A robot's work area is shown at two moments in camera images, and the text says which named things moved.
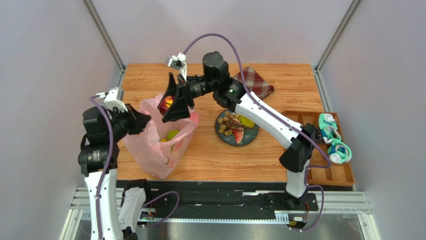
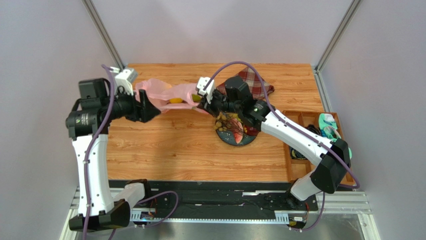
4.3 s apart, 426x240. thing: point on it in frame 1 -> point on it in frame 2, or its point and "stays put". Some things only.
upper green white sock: (328, 125) stays put
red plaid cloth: (255, 84) stays put
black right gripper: (183, 94) -> (209, 104)
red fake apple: (166, 104) -> (251, 131)
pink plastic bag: (157, 146) -> (179, 97)
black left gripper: (138, 120) -> (143, 111)
